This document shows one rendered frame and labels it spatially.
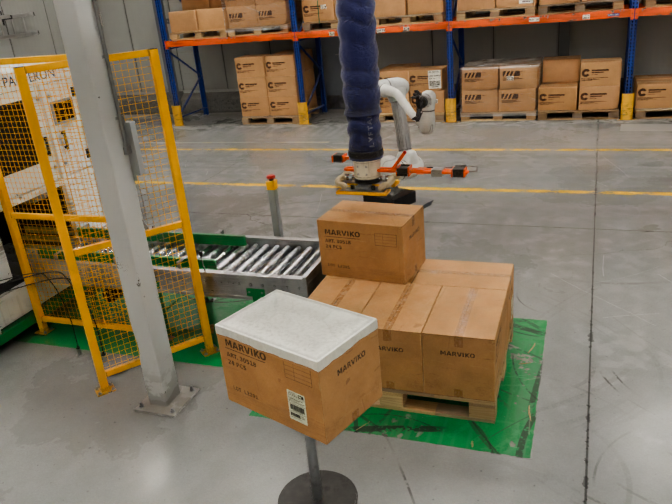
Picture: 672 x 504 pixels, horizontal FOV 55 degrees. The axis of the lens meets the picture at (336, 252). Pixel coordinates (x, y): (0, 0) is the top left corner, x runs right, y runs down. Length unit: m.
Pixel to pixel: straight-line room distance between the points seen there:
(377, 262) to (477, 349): 0.96
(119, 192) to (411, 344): 1.81
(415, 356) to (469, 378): 0.32
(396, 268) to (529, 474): 1.46
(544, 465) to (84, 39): 3.16
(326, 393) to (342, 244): 1.76
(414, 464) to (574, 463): 0.81
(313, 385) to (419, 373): 1.26
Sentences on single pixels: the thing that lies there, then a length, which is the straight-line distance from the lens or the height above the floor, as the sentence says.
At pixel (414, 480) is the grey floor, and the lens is 3.54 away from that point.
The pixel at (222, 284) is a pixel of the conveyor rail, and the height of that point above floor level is 0.51.
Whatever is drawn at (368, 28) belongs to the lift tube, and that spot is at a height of 2.10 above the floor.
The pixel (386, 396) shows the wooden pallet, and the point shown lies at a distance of 3.95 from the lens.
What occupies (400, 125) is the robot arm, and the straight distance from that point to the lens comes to 5.04.
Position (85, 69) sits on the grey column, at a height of 2.07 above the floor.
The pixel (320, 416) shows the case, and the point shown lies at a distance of 2.72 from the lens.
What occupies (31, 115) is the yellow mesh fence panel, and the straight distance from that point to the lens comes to 4.07.
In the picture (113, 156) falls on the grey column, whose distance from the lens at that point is 3.73.
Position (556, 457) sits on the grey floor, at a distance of 3.72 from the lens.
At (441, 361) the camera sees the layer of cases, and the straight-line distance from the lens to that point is 3.72.
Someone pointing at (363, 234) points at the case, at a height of 0.87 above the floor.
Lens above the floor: 2.38
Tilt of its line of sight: 23 degrees down
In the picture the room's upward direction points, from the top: 6 degrees counter-clockwise
